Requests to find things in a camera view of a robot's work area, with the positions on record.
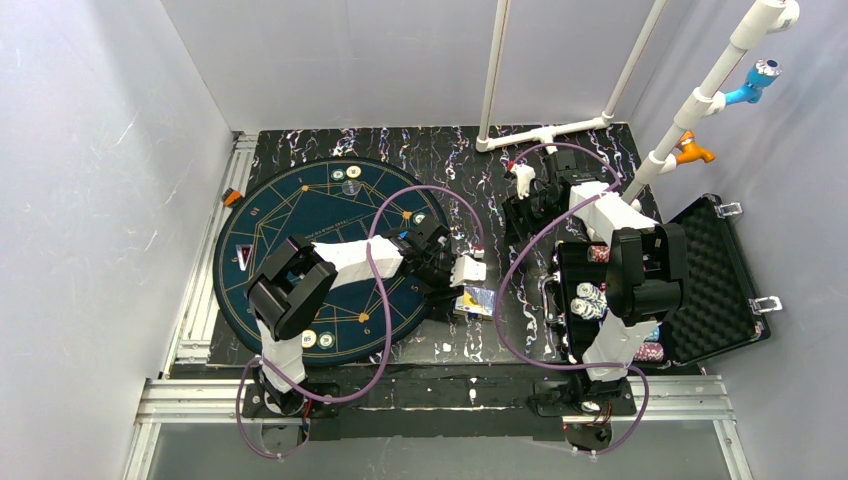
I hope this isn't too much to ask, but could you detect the clear dealer button disc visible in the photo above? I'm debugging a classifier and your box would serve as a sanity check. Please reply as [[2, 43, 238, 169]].
[[341, 179, 362, 197]]

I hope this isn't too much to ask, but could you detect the yellow chip mat top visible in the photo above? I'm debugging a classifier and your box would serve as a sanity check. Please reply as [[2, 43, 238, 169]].
[[345, 165, 362, 180]]

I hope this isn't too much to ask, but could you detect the yellow chip mat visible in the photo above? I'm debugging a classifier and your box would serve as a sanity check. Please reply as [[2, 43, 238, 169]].
[[301, 329, 317, 350], [345, 165, 362, 180]]

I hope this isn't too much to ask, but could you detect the green chip mat top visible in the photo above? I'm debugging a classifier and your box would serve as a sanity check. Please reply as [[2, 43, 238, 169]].
[[330, 169, 346, 182]]

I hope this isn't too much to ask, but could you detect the green chip mat bottom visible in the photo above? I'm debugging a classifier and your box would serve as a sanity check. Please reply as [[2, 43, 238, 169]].
[[317, 332, 336, 350]]

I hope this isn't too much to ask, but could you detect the yellow chip mat bottom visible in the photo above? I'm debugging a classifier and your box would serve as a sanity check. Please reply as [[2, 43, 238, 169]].
[[301, 329, 317, 350]]

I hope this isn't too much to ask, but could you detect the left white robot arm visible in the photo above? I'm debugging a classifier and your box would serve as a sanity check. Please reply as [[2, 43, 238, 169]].
[[246, 217, 463, 394]]

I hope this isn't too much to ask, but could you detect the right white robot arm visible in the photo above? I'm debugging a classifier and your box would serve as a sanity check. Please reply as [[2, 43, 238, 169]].
[[502, 143, 690, 383]]

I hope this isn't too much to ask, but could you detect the playing card deck box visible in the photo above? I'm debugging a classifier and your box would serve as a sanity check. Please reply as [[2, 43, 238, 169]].
[[454, 286, 496, 320]]

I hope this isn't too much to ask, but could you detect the red chip stack in case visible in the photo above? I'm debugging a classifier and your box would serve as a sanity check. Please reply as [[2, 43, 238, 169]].
[[587, 245, 610, 263]]

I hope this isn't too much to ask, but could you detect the round dark blue poker mat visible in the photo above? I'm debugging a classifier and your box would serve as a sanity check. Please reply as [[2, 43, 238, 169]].
[[213, 157, 447, 366]]

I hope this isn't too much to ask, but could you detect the white chip stack in case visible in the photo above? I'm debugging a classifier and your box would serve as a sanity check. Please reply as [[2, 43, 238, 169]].
[[570, 282, 607, 321]]

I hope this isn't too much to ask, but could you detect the black poker chip case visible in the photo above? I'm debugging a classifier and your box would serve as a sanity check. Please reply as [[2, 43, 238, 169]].
[[546, 194, 771, 369]]

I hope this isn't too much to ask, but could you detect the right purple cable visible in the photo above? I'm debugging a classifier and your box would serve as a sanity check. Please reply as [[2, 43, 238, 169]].
[[494, 142, 652, 458]]

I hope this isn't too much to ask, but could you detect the purple cable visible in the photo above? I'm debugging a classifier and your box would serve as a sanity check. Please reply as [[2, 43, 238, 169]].
[[494, 142, 652, 458], [235, 184, 486, 461]]

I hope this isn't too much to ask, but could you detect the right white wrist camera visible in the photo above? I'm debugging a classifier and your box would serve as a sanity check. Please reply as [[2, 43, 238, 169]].
[[509, 164, 536, 200]]

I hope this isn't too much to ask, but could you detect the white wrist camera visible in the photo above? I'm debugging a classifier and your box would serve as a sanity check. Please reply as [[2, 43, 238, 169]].
[[509, 164, 536, 200], [450, 255, 487, 287]]

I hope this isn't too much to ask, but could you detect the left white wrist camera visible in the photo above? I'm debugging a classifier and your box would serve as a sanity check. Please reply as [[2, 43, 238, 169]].
[[450, 255, 487, 287]]

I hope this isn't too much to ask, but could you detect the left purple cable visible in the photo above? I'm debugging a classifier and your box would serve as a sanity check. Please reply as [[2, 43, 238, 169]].
[[235, 184, 486, 461]]

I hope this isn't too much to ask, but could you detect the orange clip on rail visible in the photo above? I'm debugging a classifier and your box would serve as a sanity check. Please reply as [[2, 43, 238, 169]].
[[221, 188, 243, 208]]

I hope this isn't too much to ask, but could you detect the white pvc pipe frame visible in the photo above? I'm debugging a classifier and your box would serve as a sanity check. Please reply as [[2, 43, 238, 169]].
[[475, 0, 801, 207]]

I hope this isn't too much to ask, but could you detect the aluminium rail frame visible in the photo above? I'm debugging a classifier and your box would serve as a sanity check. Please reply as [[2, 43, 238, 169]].
[[127, 126, 750, 479]]

